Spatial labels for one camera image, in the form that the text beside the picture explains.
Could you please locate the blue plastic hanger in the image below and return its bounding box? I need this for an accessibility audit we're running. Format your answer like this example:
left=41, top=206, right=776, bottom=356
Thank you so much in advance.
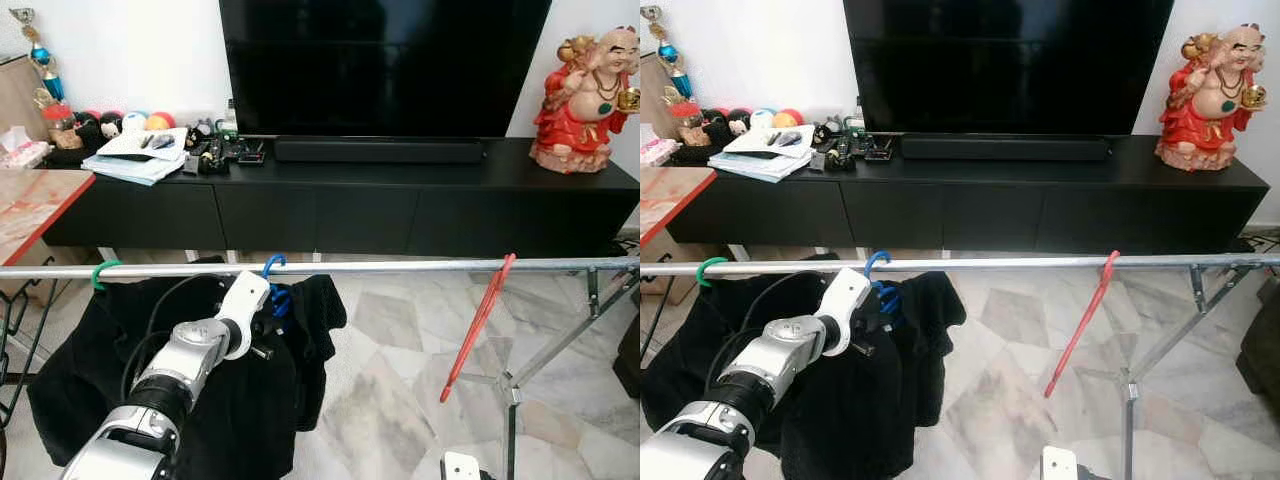
left=864, top=249, right=903, bottom=329
left=261, top=253, right=294, bottom=321

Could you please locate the plain black shirt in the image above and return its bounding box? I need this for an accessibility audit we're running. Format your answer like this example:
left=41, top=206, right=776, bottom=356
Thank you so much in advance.
left=215, top=272, right=349, bottom=480
left=800, top=270, right=968, bottom=480

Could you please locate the red plastic hanger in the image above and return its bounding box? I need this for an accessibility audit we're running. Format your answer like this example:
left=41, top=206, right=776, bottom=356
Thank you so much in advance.
left=1044, top=250, right=1122, bottom=400
left=439, top=253, right=518, bottom=404

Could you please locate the black hanger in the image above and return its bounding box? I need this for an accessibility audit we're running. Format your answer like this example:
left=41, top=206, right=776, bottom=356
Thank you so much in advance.
left=0, top=283, right=49, bottom=426

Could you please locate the black TV cabinet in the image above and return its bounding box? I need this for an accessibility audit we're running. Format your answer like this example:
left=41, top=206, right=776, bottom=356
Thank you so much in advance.
left=665, top=133, right=1271, bottom=256
left=42, top=135, right=640, bottom=259

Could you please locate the steel clothes rack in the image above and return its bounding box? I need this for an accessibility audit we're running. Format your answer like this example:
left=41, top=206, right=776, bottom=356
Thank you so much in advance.
left=0, top=257, right=640, bottom=480
left=640, top=254, right=1280, bottom=480

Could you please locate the pile of black electronics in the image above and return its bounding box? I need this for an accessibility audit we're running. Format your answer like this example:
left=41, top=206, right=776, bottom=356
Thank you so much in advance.
left=183, top=98, right=269, bottom=177
left=810, top=95, right=896, bottom=173

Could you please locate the black printed T-shirt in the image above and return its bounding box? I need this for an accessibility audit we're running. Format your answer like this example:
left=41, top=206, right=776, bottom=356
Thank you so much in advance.
left=640, top=265, right=841, bottom=480
left=27, top=268, right=236, bottom=480

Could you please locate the stack of white booklets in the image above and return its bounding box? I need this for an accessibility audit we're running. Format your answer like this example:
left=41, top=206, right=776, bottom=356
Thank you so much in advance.
left=82, top=126, right=191, bottom=187
left=708, top=123, right=816, bottom=184

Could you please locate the black soundbar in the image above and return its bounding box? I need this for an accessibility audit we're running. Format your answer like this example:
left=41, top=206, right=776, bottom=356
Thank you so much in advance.
left=900, top=134, right=1113, bottom=163
left=273, top=137, right=488, bottom=165

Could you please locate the marble top folding table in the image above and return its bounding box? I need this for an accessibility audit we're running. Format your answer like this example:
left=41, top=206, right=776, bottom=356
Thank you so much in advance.
left=640, top=165, right=719, bottom=246
left=0, top=168, right=97, bottom=269

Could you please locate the jar with red lid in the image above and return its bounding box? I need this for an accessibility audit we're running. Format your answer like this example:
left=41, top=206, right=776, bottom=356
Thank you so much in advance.
left=672, top=98, right=709, bottom=146
left=42, top=102, right=81, bottom=149

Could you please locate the pink white tissue pack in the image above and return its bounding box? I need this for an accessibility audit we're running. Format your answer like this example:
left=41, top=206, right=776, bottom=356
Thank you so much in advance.
left=640, top=125, right=683, bottom=166
left=0, top=127, right=53, bottom=169

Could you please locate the black flat television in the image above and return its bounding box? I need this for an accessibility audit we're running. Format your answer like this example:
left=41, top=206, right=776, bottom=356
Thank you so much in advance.
left=843, top=0, right=1176, bottom=137
left=218, top=0, right=553, bottom=139

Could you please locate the blue gold trophy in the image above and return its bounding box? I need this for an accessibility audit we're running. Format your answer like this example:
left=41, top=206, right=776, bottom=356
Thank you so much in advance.
left=643, top=5, right=696, bottom=99
left=8, top=8, right=66, bottom=101

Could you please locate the red laughing Buddha statue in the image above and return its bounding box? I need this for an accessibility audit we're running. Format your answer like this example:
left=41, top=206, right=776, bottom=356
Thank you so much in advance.
left=528, top=25, right=640, bottom=175
left=1155, top=22, right=1271, bottom=173

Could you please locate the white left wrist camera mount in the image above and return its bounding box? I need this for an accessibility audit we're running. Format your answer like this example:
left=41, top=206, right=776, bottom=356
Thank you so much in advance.
left=215, top=270, right=273, bottom=361
left=815, top=266, right=873, bottom=356

